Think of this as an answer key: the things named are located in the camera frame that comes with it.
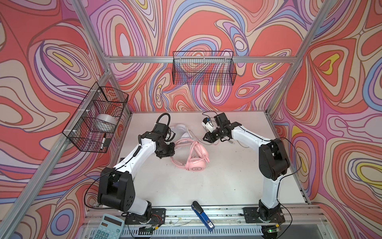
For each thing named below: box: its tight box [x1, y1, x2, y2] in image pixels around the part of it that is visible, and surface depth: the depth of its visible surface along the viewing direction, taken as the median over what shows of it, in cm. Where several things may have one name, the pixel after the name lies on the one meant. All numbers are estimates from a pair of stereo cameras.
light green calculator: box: [92, 213, 125, 239], surface depth 70 cm
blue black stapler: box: [191, 200, 215, 232], surface depth 72 cm
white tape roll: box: [91, 113, 117, 133], surface depth 73 cm
